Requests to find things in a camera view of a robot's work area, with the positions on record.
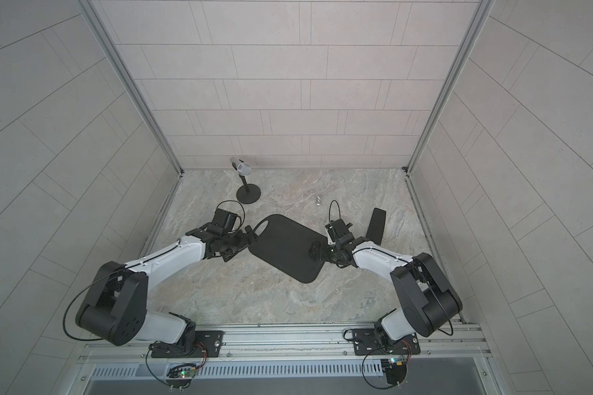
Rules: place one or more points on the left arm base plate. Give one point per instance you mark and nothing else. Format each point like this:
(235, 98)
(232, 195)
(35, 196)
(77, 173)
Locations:
(186, 347)

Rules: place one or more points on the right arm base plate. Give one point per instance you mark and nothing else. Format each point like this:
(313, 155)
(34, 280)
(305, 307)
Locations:
(374, 342)

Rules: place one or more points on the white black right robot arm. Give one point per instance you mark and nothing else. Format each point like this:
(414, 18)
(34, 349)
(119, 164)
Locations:
(427, 299)

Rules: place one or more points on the right circuit board with wires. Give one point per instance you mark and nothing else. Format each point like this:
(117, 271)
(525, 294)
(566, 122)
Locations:
(394, 371)

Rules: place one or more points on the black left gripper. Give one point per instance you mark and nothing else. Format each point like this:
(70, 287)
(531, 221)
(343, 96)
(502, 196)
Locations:
(242, 241)

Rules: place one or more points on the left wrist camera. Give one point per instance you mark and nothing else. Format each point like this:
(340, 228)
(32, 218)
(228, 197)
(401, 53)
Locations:
(225, 220)

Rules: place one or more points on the left circuit board with wires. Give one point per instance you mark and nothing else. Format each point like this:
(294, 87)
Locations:
(179, 376)

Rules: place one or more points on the black cutting board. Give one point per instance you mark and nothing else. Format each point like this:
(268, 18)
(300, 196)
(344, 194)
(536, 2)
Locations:
(285, 244)

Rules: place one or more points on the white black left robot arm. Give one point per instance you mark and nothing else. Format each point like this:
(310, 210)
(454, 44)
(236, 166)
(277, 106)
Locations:
(115, 305)

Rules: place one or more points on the aluminium rail frame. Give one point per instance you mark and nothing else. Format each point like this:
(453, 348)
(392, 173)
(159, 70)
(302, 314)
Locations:
(243, 342)

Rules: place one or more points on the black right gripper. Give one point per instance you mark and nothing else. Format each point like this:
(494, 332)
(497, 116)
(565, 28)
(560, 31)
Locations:
(315, 253)

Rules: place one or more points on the circuit board with wires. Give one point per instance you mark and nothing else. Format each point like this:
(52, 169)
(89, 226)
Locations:
(394, 371)
(179, 376)

